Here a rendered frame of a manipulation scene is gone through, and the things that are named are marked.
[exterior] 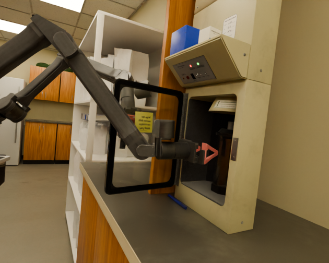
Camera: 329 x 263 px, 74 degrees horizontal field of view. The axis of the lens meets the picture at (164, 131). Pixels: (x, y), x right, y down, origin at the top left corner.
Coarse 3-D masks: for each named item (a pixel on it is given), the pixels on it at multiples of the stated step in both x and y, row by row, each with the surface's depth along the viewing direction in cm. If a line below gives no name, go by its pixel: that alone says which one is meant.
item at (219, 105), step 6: (216, 102) 78; (222, 102) 76; (228, 102) 74; (234, 102) 74; (210, 108) 80; (216, 108) 76; (222, 108) 75; (228, 108) 73; (234, 108) 73; (234, 114) 89
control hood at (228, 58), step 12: (216, 36) 60; (192, 48) 69; (204, 48) 65; (216, 48) 61; (228, 48) 59; (240, 48) 61; (168, 60) 83; (180, 60) 78; (216, 60) 65; (228, 60) 61; (240, 60) 62; (216, 72) 68; (228, 72) 65; (240, 72) 62; (180, 84) 89; (192, 84) 83; (204, 84) 79
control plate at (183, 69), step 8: (200, 56) 69; (176, 64) 81; (184, 64) 78; (192, 64) 74; (200, 64) 71; (208, 64) 68; (184, 72) 81; (192, 72) 77; (200, 72) 74; (208, 72) 71; (184, 80) 85; (192, 80) 81; (200, 80) 77
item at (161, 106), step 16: (128, 96) 75; (144, 96) 79; (160, 96) 83; (128, 112) 76; (144, 112) 80; (160, 112) 84; (176, 112) 88; (144, 128) 80; (128, 160) 78; (144, 160) 82; (160, 160) 86; (128, 176) 79; (144, 176) 83; (160, 176) 87
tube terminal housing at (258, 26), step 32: (224, 0) 74; (256, 0) 62; (256, 32) 64; (256, 64) 65; (192, 96) 87; (224, 96) 76; (256, 96) 66; (256, 128) 68; (256, 160) 69; (192, 192) 83; (256, 192) 70; (224, 224) 68
